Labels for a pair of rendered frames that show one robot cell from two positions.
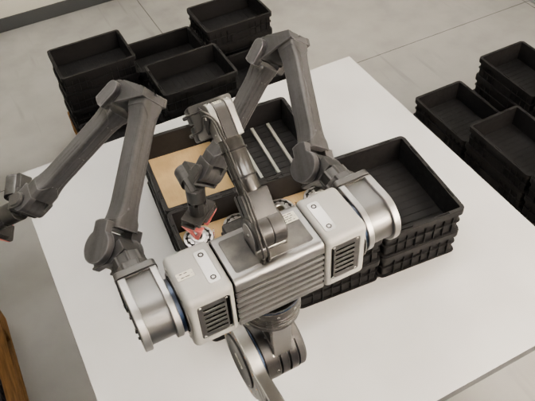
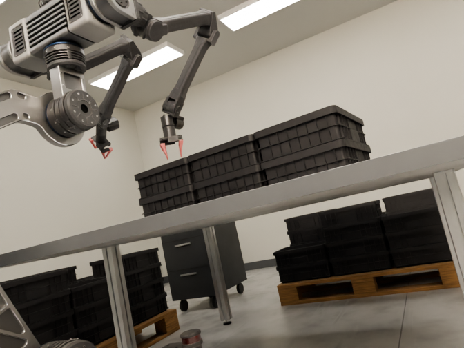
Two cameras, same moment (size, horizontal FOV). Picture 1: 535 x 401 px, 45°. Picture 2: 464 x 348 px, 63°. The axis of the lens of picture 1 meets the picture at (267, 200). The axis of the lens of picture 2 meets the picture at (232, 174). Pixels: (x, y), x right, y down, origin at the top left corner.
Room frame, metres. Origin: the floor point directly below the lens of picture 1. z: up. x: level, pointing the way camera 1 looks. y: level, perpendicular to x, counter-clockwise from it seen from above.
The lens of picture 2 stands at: (0.38, -1.30, 0.63)
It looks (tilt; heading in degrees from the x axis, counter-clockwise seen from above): 8 degrees up; 51
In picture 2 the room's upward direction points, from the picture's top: 12 degrees counter-clockwise
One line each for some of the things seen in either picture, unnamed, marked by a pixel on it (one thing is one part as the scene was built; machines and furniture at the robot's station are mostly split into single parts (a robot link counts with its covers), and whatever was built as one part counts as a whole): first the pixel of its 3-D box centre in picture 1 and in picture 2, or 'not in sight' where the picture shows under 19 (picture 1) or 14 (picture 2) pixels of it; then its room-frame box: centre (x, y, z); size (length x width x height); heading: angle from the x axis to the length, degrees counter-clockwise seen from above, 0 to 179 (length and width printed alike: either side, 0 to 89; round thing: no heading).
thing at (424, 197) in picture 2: (232, 44); (418, 221); (3.26, 0.14, 0.37); 0.40 x 0.30 x 0.45; 115
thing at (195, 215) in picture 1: (197, 206); (169, 134); (1.30, 0.21, 1.11); 0.10 x 0.07 x 0.07; 153
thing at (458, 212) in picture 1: (394, 184); (312, 129); (1.52, -0.43, 0.92); 0.40 x 0.30 x 0.02; 20
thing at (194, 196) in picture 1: (194, 191); (168, 121); (1.30, 0.21, 1.17); 0.07 x 0.06 x 0.07; 23
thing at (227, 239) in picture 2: not in sight; (204, 252); (2.32, 1.69, 0.45); 0.62 x 0.45 x 0.90; 25
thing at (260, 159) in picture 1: (268, 149); not in sight; (1.79, -0.02, 0.87); 0.40 x 0.30 x 0.11; 20
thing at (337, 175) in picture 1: (342, 186); (133, 13); (1.01, -0.17, 1.45); 0.09 x 0.08 x 0.12; 115
